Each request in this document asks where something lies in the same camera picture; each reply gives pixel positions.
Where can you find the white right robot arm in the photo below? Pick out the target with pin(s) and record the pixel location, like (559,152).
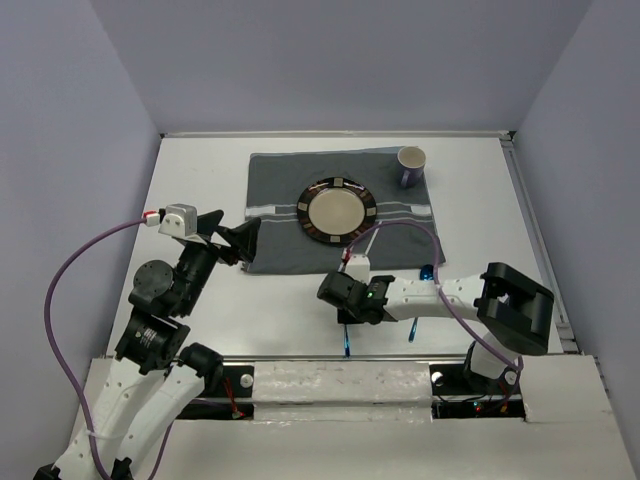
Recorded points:
(508,314)

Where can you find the white table edge rail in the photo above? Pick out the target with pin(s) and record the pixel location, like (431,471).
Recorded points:
(499,134)

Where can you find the blue metallic spoon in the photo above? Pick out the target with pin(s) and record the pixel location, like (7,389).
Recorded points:
(426,274)

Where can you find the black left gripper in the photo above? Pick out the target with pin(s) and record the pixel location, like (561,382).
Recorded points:
(243,236)

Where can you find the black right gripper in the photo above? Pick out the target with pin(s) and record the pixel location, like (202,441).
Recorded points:
(346,316)

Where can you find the purple mug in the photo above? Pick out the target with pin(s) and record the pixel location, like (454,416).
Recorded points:
(411,162)

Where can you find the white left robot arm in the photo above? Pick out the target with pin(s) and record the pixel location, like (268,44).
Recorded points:
(154,375)

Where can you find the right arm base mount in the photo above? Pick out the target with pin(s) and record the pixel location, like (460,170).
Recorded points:
(458,394)

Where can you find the blue metallic fork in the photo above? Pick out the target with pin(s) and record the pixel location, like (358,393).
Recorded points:
(346,342)

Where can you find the grey striped cloth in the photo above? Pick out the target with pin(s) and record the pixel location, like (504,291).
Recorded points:
(402,238)

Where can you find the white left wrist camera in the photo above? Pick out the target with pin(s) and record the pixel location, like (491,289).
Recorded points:
(178,221)

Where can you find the dark rimmed dinner plate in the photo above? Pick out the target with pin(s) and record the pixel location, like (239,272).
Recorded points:
(336,210)

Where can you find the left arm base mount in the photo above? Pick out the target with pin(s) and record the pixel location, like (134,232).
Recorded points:
(227,399)

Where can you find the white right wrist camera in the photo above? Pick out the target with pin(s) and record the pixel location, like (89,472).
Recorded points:
(355,265)

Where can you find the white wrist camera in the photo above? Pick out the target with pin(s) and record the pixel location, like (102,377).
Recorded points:
(178,221)
(355,265)

